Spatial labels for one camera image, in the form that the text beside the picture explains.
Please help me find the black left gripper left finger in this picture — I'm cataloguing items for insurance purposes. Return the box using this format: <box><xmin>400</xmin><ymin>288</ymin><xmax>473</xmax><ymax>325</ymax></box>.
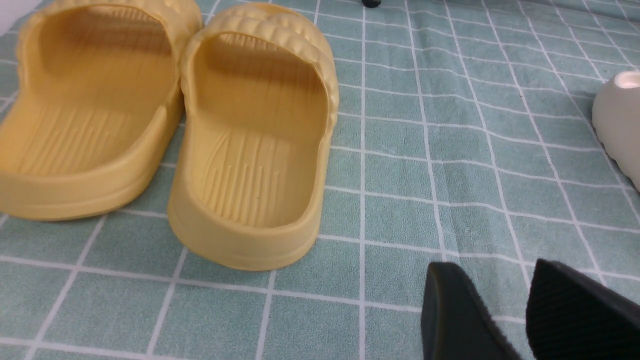
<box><xmin>420</xmin><ymin>262</ymin><xmax>522</xmax><ymax>360</ymax></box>

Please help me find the green checked cloth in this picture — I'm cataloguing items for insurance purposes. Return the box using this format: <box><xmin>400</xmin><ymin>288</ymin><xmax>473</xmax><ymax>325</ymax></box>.
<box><xmin>1</xmin><ymin>0</ymin><xmax>639</xmax><ymax>360</ymax></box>

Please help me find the left yellow rubber slipper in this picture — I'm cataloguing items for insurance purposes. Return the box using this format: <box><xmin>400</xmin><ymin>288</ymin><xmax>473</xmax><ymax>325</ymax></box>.
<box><xmin>1</xmin><ymin>0</ymin><xmax>204</xmax><ymax>221</ymax></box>

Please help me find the yellow rubber slipper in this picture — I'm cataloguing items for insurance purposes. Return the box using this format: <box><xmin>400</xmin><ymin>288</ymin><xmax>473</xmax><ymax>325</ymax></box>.
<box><xmin>167</xmin><ymin>2</ymin><xmax>339</xmax><ymax>272</ymax></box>
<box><xmin>1</xmin><ymin>0</ymin><xmax>204</xmax><ymax>221</ymax></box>

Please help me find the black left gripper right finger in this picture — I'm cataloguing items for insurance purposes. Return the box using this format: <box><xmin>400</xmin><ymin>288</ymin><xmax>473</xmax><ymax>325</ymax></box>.
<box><xmin>525</xmin><ymin>259</ymin><xmax>640</xmax><ymax>360</ymax></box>

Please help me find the left cream foam slipper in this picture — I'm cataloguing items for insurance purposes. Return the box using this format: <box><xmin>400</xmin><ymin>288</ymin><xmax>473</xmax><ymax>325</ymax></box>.
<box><xmin>592</xmin><ymin>71</ymin><xmax>640</xmax><ymax>189</ymax></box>

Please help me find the right yellow rubber slipper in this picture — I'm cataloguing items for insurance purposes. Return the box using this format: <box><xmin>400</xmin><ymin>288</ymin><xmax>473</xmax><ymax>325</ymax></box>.
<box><xmin>167</xmin><ymin>2</ymin><xmax>339</xmax><ymax>272</ymax></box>

